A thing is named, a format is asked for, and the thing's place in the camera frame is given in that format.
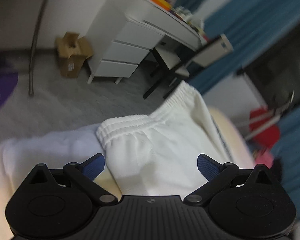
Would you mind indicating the blue curtain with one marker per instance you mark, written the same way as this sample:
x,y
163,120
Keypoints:
x,y
251,26
287,149

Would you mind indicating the white sweatpants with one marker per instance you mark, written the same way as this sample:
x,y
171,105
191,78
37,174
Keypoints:
x,y
157,154

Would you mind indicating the left blue curtain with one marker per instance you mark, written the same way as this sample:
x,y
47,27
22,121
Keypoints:
x,y
251,26

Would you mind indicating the black garment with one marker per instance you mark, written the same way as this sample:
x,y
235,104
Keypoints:
x,y
277,169

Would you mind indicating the cardboard box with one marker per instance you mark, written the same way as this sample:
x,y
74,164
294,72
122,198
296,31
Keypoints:
x,y
72,52

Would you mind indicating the pink garment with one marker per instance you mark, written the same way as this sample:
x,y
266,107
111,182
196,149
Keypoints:
x,y
263,157

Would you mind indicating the red garment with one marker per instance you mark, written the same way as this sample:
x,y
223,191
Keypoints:
x,y
268,134

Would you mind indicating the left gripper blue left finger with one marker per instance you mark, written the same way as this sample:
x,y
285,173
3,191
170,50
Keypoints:
x,y
82,176

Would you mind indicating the white dressing table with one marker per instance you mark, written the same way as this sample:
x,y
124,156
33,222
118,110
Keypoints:
x,y
124,31

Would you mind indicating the pastel bed sheet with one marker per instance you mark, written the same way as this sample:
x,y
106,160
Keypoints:
x,y
55,149

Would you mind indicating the right blue curtain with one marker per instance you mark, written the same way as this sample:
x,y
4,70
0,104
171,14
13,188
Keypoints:
x,y
287,149

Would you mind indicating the beige black chair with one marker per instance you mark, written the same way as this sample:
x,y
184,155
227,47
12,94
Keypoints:
x,y
175,67

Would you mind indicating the dark window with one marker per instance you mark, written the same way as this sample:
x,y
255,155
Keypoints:
x,y
276,73

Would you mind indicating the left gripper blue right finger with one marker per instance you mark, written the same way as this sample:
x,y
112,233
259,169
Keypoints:
x,y
218,175

